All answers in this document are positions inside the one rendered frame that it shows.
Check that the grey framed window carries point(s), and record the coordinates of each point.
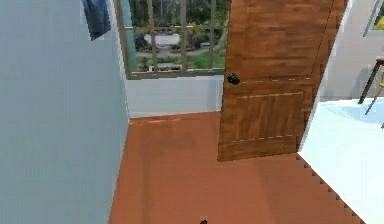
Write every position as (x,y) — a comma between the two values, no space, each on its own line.
(375,16)

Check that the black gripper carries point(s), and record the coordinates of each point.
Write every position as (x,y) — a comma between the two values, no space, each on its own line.
(203,222)

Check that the black round door knob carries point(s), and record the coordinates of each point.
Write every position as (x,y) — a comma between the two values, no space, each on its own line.
(233,79)

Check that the light wooden chair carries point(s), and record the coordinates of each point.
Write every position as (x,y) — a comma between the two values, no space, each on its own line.
(376,95)

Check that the blue framed wall picture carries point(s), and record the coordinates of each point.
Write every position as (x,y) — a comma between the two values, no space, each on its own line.
(97,16)

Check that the brown framed window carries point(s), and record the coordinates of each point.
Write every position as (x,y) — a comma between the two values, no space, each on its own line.
(173,40)

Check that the brown wooden room door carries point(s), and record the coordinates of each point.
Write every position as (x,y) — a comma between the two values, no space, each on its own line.
(266,66)

